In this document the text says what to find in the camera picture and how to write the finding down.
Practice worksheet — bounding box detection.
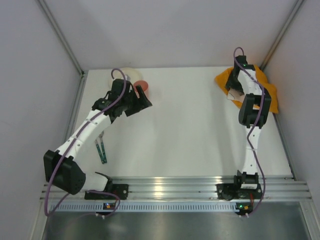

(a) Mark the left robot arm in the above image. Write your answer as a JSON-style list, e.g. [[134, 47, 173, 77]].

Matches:
[[43, 79, 152, 195]]

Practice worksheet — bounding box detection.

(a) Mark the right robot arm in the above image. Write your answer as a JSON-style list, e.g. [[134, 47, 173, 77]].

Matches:
[[225, 55, 272, 193]]

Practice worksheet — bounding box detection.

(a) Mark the pink plastic cup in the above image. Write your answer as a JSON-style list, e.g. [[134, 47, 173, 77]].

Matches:
[[133, 80, 150, 99]]

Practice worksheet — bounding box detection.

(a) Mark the cream round plate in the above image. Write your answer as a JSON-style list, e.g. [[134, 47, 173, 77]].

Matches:
[[108, 67, 143, 88]]

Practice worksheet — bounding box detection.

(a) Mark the steel spoon teal handle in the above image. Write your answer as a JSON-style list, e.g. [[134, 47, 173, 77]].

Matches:
[[99, 132, 107, 164]]

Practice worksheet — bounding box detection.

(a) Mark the left aluminium frame post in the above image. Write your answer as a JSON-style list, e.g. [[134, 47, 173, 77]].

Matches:
[[37, 0, 86, 76]]

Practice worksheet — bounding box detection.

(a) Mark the aluminium frame post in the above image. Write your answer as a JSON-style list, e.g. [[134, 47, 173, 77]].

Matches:
[[37, 0, 86, 76], [259, 0, 306, 71]]

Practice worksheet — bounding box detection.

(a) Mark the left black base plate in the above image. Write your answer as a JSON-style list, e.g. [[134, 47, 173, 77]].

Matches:
[[84, 183, 129, 200]]

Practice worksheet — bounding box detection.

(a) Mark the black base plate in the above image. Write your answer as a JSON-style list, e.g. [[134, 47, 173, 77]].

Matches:
[[216, 183, 263, 201], [84, 183, 129, 200]]

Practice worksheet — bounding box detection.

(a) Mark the right aluminium frame post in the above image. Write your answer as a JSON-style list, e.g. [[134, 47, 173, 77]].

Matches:
[[259, 0, 306, 71]]

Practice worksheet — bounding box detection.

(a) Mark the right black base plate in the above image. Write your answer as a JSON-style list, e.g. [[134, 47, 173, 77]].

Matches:
[[216, 183, 263, 201]]

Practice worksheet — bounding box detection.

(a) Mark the aluminium mounting rail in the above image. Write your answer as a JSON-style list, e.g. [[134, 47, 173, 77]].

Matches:
[[39, 176, 312, 202]]

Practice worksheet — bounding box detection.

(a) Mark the white slotted cable duct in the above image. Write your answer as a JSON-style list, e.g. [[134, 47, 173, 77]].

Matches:
[[56, 202, 252, 213]]

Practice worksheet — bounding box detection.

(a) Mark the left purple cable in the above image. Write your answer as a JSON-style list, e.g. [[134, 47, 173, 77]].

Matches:
[[44, 68, 130, 218]]

